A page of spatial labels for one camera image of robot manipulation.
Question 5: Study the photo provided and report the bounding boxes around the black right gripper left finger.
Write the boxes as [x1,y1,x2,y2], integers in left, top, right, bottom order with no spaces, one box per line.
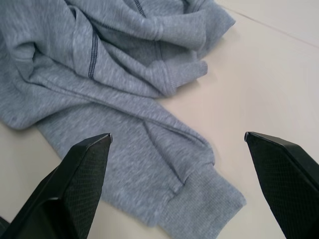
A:
[0,133,113,239]

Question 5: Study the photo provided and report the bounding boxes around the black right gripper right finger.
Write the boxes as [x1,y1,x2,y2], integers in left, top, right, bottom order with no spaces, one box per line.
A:
[244,131,319,239]

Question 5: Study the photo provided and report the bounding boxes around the grey zip-up sweatshirt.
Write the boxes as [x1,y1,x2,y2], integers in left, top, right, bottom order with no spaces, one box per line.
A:
[0,0,247,228]

